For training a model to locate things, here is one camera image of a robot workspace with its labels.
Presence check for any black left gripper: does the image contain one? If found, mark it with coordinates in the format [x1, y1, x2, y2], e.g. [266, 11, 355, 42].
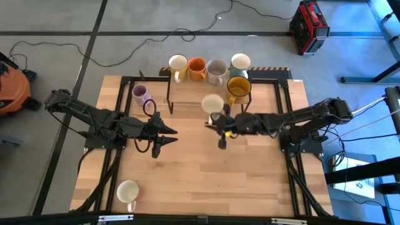
[123, 114, 178, 148]

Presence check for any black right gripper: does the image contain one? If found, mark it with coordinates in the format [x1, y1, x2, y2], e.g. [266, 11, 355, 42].
[204, 105, 253, 138]

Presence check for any pale green mug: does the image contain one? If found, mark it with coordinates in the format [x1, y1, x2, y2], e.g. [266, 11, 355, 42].
[201, 93, 225, 126]

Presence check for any yellow enamel mug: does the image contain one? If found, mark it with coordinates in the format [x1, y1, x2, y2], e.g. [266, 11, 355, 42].
[226, 76, 253, 107]

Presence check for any lilac ribbed mug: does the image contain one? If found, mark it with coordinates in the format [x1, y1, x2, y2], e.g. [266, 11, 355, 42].
[131, 84, 153, 107]

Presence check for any grey floral patterned mug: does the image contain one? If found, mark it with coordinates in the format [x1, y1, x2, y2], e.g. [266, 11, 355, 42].
[206, 58, 229, 87]

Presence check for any orange faceted mug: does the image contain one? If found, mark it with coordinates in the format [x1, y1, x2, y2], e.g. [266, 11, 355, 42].
[187, 56, 208, 82]

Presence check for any teal glossy mug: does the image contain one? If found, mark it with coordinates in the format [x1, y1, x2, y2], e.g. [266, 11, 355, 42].
[229, 52, 252, 79]

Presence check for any yellow mug white handle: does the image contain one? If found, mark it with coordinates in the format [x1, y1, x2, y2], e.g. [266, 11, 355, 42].
[167, 54, 189, 84]

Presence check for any red tool case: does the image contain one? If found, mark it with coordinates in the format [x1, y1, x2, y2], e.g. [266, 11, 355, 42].
[289, 0, 331, 56]

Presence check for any grey metal stand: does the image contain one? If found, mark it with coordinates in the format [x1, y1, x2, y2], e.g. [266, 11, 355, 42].
[339, 0, 400, 85]

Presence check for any black beam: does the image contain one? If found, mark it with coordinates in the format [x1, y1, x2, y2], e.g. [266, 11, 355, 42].
[324, 156, 400, 195]

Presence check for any white sheet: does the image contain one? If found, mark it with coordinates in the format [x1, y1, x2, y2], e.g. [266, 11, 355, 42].
[331, 152, 376, 200]

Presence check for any orange shop vacuum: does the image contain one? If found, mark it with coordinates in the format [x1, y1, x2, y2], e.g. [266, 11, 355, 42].
[0, 51, 42, 117]

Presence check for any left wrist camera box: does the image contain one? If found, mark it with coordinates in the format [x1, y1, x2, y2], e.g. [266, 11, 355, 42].
[151, 142, 162, 159]

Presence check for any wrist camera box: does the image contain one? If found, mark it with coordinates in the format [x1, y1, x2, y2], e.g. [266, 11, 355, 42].
[151, 142, 162, 159]
[217, 132, 228, 150]

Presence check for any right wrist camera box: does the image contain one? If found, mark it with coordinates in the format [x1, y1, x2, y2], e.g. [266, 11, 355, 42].
[217, 132, 228, 150]

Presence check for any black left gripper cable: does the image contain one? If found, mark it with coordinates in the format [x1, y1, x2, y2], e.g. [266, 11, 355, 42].
[133, 99, 158, 154]

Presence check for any wooden shelf black frame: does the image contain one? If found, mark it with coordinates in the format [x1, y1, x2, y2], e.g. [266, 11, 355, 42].
[166, 71, 253, 116]

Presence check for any black aluminium table frame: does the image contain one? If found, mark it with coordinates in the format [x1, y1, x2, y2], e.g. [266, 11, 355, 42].
[70, 74, 334, 218]

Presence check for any silver bracket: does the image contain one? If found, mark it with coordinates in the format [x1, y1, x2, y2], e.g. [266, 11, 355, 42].
[98, 214, 134, 223]
[271, 217, 309, 225]

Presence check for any black floor cable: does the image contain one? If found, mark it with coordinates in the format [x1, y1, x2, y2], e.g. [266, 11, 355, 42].
[8, 0, 294, 68]

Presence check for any white cable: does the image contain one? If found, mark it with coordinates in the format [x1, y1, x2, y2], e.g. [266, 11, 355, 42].
[351, 96, 400, 132]

